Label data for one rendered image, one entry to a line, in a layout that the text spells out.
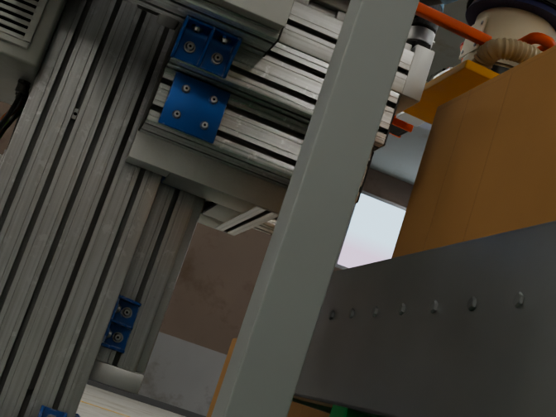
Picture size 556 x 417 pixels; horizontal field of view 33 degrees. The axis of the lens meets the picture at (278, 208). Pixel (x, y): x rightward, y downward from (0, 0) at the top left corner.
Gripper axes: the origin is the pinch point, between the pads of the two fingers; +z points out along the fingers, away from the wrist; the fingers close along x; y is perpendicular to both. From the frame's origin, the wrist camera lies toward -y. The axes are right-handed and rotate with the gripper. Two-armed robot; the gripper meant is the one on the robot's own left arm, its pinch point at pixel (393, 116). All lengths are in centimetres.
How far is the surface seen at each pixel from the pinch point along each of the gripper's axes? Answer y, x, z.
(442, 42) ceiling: -529, 196, -266
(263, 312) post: 142, -53, 73
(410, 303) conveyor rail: 133, -35, 66
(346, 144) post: 141, -50, 54
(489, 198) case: 115, -21, 46
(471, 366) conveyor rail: 152, -36, 72
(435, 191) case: 95, -21, 42
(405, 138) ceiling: -809, 287, -261
